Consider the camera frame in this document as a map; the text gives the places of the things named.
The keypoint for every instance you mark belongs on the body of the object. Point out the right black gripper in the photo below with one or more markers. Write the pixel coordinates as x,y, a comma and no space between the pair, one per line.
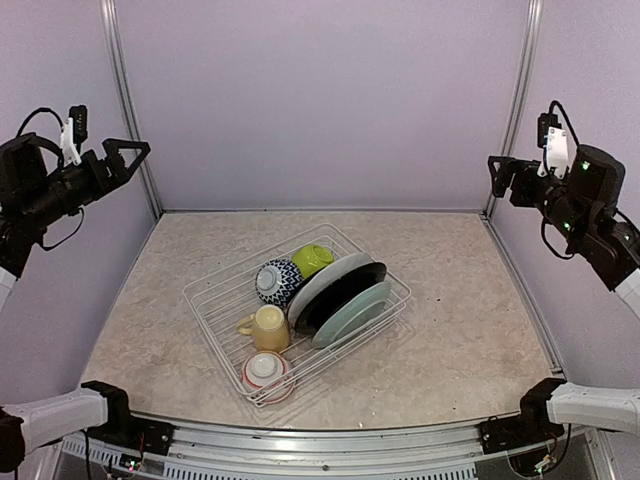
527,169

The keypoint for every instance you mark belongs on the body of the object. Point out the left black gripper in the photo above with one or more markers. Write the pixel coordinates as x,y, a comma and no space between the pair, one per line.
114,164

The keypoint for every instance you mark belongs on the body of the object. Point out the black plate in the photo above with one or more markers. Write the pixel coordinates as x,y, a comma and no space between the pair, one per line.
336,295

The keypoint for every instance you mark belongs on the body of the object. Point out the red teal floral plate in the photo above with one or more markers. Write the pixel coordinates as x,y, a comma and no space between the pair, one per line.
322,279

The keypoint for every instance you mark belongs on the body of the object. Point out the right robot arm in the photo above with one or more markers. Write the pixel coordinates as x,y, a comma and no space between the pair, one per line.
575,187

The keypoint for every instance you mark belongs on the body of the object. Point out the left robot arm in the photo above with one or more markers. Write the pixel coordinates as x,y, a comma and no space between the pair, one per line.
43,181

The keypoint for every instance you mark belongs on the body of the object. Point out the light teal plate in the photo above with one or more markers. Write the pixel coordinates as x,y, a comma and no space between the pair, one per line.
354,314

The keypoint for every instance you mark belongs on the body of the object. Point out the green bowl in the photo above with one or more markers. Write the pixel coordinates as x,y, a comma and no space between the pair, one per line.
312,258

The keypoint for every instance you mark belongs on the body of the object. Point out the blue white patterned bowl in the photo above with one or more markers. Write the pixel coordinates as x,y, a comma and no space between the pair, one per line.
277,282

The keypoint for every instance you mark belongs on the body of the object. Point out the yellow mug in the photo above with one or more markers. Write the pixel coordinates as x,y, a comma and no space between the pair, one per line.
268,327

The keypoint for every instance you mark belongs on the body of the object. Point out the white bowl red rim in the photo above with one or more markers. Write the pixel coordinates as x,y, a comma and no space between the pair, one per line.
266,375

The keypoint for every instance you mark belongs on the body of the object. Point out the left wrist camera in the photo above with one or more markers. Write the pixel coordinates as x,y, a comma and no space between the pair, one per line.
74,133

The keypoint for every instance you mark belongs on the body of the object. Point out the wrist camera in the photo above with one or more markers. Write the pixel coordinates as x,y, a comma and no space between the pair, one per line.
74,133
553,140

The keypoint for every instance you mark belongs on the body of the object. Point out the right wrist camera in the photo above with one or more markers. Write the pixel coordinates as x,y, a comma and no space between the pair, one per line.
553,140

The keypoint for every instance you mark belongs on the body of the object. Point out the right aluminium frame post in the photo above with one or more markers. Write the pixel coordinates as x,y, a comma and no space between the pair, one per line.
523,77

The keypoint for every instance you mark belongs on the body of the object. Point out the white wire dish rack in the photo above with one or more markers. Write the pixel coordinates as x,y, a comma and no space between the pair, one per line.
221,299

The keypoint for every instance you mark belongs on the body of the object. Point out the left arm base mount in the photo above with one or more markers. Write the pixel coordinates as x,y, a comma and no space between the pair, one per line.
148,436

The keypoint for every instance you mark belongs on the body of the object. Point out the aluminium front rail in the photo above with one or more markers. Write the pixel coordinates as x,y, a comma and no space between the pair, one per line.
450,451

